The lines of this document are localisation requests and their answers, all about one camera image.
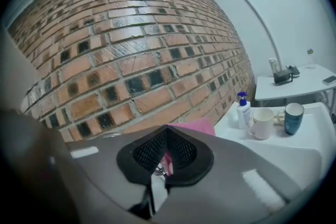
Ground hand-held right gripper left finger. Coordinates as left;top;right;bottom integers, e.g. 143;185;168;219
65;125;169;216

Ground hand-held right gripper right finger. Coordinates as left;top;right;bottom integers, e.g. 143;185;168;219
157;125;305;220

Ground pink cloth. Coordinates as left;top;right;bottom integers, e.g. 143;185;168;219
161;116;216;176

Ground white mug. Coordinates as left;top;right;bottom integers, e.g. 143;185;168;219
248;108;275;140

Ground white soap bottle blue pump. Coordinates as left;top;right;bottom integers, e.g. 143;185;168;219
236;91;252;130

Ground dark blue cup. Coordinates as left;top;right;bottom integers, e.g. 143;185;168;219
284;102;305;136

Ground black device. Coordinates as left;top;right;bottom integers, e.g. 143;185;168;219
272;65;301;86

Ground white table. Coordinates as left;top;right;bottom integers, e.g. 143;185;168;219
254;63;336;102

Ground small white bottle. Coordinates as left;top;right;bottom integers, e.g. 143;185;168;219
268;58;279;74

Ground white wall conduit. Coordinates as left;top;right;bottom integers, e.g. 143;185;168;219
212;0;280;61

